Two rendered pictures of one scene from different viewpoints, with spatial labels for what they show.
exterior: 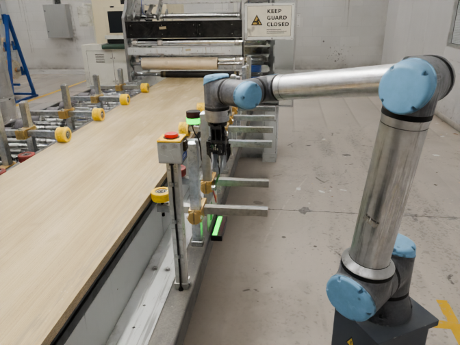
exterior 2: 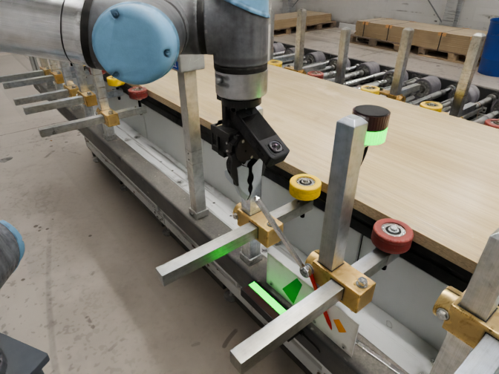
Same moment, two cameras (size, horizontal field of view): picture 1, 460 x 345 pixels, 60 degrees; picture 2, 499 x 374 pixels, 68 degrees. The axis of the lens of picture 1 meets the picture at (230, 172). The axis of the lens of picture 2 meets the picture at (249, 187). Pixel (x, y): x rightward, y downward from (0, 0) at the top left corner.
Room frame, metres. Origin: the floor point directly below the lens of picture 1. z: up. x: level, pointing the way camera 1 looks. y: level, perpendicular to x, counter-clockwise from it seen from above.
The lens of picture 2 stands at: (1.88, -0.40, 1.38)
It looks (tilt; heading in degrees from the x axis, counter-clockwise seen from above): 32 degrees down; 134
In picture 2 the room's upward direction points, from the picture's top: straight up
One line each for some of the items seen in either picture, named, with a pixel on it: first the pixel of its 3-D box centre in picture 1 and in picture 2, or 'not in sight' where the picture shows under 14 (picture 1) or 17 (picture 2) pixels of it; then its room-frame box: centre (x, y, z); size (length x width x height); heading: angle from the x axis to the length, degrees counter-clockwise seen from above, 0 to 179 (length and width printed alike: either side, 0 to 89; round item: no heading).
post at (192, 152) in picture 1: (195, 200); (251, 200); (1.37, 0.13, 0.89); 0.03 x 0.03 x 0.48; 82
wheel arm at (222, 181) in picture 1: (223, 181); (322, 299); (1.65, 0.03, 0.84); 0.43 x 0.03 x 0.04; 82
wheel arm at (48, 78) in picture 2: not in sight; (48, 79); (-0.33, 0.31, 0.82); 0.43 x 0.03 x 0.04; 82
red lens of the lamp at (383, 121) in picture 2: (193, 113); (370, 117); (1.62, 0.15, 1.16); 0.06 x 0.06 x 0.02
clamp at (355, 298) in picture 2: (207, 182); (338, 277); (1.64, 0.10, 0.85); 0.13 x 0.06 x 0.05; 172
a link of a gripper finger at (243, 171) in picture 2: (222, 163); (235, 179); (1.42, 0.03, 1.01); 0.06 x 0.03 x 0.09; 172
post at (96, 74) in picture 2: not in sight; (102, 102); (0.38, 0.26, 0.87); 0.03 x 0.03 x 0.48; 82
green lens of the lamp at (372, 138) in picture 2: (193, 120); (367, 131); (1.62, 0.15, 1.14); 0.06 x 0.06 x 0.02
